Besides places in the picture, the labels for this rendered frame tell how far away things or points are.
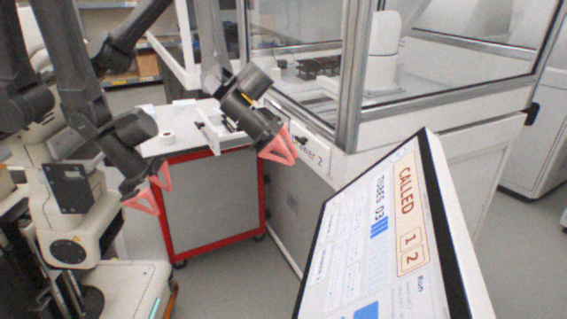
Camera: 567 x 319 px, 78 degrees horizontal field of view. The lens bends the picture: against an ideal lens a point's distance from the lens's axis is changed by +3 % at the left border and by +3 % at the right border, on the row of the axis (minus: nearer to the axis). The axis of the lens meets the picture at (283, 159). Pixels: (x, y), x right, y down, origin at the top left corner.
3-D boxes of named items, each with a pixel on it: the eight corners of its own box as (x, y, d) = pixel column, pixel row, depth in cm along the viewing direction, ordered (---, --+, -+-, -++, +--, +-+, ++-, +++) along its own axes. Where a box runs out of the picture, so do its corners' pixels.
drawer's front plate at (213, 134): (216, 157, 137) (213, 132, 131) (198, 129, 159) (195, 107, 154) (221, 156, 137) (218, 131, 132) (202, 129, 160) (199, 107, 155)
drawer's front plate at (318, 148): (325, 175, 124) (327, 149, 119) (289, 143, 147) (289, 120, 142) (329, 174, 125) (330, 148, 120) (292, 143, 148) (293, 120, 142)
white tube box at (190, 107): (174, 114, 191) (173, 105, 189) (174, 109, 198) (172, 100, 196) (197, 112, 194) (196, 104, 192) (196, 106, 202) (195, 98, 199)
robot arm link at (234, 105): (218, 105, 77) (213, 106, 72) (237, 81, 76) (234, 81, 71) (240, 125, 78) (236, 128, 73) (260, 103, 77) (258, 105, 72)
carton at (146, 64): (140, 77, 474) (135, 56, 460) (136, 72, 498) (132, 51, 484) (170, 73, 492) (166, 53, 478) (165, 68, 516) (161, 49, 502)
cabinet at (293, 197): (330, 335, 157) (344, 193, 118) (249, 210, 238) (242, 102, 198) (471, 266, 194) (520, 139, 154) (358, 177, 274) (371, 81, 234)
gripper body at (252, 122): (283, 119, 79) (260, 97, 78) (270, 136, 70) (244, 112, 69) (267, 136, 82) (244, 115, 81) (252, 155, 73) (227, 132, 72)
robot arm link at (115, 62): (104, 62, 112) (88, 54, 108) (125, 43, 109) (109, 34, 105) (108, 82, 108) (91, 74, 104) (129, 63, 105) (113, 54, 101)
